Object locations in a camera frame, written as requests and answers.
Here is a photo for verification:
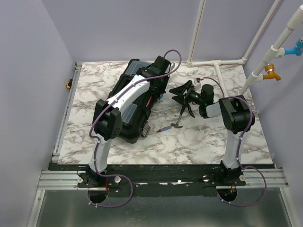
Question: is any steel claw hammer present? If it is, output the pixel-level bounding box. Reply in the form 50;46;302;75
171;105;186;129

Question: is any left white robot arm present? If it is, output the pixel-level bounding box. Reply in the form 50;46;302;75
89;56;171;187

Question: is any yellow black knob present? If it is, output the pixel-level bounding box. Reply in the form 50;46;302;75
66;79;73;89

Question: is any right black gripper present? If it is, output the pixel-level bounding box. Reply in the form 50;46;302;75
169;80;204;107

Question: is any white pvc pipe frame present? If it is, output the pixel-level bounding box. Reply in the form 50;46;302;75
186;0;303;95

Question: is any black plastic toolbox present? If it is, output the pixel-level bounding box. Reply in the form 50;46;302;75
93;56;171;144

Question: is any aluminium frame rail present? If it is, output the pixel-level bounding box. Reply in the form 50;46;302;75
37;169;289;191

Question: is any blue pipe fitting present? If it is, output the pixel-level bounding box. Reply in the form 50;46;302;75
284;37;303;56

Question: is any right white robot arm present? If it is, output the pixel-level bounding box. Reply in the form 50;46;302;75
169;80;255;185

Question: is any orange pipe tap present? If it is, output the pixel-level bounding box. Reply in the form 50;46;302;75
263;63;281;81

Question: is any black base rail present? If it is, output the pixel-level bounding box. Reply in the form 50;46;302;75
47;163;276;199

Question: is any grey black handled tool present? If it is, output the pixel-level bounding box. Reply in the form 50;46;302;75
187;104;195;118

